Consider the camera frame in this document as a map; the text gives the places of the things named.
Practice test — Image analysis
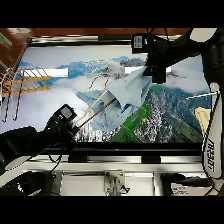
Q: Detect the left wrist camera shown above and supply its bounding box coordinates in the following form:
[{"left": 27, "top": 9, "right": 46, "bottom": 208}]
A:
[{"left": 55, "top": 103, "right": 78, "bottom": 126}]

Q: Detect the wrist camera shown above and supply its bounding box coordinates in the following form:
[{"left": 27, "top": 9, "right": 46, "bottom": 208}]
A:
[
  {"left": 55, "top": 103, "right": 78, "bottom": 126},
  {"left": 131, "top": 32, "right": 150, "bottom": 55}
]

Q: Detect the silver frame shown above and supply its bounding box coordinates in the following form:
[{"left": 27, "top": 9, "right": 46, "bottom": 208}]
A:
[{"left": 25, "top": 146, "right": 224, "bottom": 197}]

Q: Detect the brown clothes hanger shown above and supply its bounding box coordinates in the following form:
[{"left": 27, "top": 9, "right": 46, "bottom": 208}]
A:
[
  {"left": 1, "top": 70, "right": 15, "bottom": 124},
  {"left": 77, "top": 88, "right": 118, "bottom": 130},
  {"left": 12, "top": 69, "right": 27, "bottom": 122}
]

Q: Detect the pale blue shirt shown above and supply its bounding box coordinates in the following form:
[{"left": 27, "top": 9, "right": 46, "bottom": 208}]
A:
[{"left": 89, "top": 66, "right": 153, "bottom": 133}]

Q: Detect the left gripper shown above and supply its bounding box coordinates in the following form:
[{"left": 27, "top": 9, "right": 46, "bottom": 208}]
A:
[{"left": 47, "top": 115, "right": 81, "bottom": 148}]

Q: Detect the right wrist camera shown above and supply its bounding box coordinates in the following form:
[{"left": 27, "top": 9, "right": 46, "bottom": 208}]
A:
[{"left": 131, "top": 32, "right": 150, "bottom": 55}]

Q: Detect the pale yellow garment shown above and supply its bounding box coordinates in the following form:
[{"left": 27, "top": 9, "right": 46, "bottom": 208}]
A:
[{"left": 194, "top": 106, "right": 212, "bottom": 135}]

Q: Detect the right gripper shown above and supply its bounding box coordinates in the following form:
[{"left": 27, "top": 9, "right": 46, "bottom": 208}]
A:
[{"left": 145, "top": 37, "right": 168, "bottom": 85}]

